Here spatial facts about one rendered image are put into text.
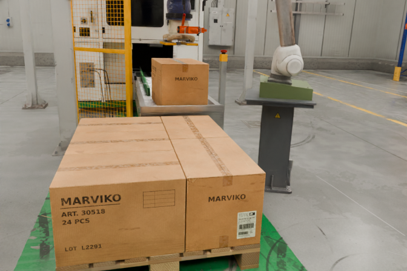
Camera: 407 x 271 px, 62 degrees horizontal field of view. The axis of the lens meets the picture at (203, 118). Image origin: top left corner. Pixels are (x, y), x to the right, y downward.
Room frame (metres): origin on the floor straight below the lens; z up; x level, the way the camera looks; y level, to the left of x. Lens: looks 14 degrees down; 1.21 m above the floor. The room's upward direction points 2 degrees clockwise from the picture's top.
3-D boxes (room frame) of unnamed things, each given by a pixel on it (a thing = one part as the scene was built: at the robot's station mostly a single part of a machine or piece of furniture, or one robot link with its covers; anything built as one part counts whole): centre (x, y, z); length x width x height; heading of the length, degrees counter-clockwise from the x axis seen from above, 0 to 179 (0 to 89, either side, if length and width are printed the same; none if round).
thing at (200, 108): (2.76, 0.17, 0.58); 0.70 x 0.03 x 0.06; 103
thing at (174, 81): (3.09, 0.24, 0.75); 0.60 x 0.40 x 0.40; 17
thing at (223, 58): (3.43, -0.18, 0.50); 0.07 x 0.07 x 1.00; 13
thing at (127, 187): (2.02, 0.31, 0.34); 1.20 x 1.00 x 0.40; 13
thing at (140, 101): (3.82, 0.76, 0.50); 2.31 x 0.05 x 0.19; 13
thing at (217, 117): (2.76, 0.17, 0.48); 0.70 x 0.03 x 0.15; 103
